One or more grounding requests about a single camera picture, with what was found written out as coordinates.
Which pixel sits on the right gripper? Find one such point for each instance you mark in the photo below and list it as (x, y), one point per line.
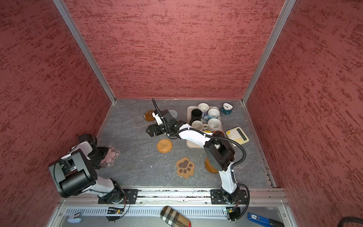
(151, 129)

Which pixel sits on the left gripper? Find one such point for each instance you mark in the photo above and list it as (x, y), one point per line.
(104, 151)

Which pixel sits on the pink flower coaster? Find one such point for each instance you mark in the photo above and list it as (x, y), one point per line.
(110, 157)

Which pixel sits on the dark amber round coaster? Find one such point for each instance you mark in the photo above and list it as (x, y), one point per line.
(148, 116)

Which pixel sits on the rattan round coaster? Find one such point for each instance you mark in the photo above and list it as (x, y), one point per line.
(164, 146)

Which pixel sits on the grey woven round coaster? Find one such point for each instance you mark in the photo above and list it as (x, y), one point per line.
(173, 113)

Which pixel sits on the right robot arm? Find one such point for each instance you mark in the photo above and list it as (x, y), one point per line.
(223, 153)

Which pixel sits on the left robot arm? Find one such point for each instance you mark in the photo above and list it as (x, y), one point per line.
(75, 173)

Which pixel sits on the cork paw print coaster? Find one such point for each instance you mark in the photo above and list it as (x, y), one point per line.
(185, 168)

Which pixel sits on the brown wooden round coaster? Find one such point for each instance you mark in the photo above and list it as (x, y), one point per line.
(209, 167)

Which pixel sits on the beige tray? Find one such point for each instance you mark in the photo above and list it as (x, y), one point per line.
(188, 119)

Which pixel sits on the black mug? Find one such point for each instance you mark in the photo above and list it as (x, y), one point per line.
(196, 115)

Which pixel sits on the white mug back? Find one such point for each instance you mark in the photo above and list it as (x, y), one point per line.
(204, 108)

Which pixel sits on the white mug middle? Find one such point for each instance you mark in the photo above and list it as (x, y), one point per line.
(214, 125)

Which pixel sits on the white blue mug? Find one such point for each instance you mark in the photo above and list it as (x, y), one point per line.
(212, 114)

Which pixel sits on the red interior mug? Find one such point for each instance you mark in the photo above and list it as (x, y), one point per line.
(219, 133)

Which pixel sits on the small stapler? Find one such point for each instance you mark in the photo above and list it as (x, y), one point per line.
(75, 218)

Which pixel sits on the teal cat mug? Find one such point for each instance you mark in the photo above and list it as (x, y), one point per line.
(227, 109)

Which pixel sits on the yellow calculator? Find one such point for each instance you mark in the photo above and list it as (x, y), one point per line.
(237, 135)

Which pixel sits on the plaid case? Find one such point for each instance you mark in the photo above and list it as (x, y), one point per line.
(174, 218)

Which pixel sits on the blue tool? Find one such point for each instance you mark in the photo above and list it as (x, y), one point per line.
(265, 222)

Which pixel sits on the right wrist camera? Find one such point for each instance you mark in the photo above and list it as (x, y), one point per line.
(157, 118)

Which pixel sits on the white mug with handle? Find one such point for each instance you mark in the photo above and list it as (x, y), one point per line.
(199, 125)

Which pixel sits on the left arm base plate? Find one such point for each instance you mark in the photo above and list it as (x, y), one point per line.
(124, 196)

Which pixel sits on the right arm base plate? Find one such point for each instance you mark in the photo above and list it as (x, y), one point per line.
(220, 196)

